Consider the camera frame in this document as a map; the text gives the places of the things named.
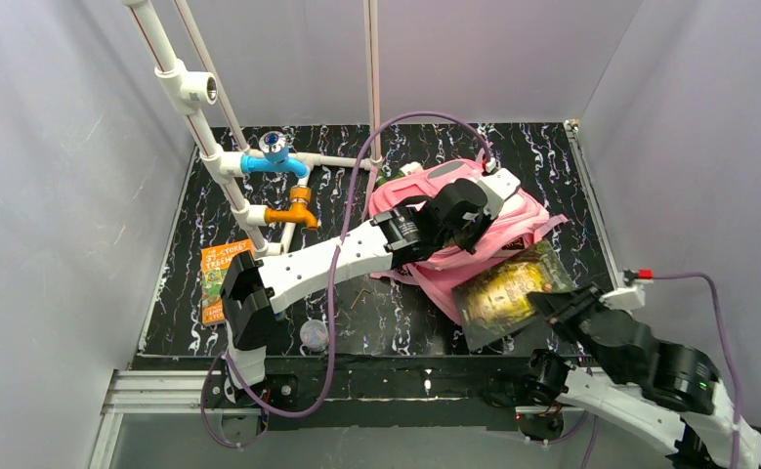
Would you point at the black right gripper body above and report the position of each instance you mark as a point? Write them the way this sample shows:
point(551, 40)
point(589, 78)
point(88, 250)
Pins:
point(577, 311)

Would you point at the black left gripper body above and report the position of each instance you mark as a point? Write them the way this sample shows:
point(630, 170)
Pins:
point(468, 211)

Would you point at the dark green gold book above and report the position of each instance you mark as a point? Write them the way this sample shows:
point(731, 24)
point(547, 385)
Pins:
point(494, 303)

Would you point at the orange book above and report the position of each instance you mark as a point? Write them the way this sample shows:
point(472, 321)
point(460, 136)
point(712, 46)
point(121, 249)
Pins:
point(215, 261)

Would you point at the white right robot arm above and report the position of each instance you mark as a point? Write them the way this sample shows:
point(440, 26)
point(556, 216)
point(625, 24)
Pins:
point(669, 395)

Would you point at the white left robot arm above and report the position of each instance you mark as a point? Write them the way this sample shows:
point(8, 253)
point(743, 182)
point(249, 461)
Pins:
point(255, 291)

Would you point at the bent brown allen key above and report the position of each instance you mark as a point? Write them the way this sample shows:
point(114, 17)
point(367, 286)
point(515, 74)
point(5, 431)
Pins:
point(362, 297)

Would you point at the orange plastic tap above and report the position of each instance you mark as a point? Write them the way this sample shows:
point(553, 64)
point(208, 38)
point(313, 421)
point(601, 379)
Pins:
point(298, 211)

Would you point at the clear plastic cup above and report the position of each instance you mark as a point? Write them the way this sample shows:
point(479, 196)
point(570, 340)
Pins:
point(314, 336)

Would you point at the blue plastic tap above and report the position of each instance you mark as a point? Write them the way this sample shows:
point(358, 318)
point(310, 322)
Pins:
point(276, 157)

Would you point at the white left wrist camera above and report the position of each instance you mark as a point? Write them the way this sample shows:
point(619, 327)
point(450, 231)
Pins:
point(498, 184)

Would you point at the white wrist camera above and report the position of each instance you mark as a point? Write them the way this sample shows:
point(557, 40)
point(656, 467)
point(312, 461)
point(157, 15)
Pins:
point(498, 184)
point(631, 295)

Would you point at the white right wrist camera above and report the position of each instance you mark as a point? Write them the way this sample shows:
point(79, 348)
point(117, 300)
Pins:
point(631, 295)

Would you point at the black front mounting rail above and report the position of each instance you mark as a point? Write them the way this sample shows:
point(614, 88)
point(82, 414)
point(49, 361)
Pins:
point(452, 391)

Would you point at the white PVC pipe frame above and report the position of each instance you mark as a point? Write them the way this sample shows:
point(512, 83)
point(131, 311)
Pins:
point(261, 63)

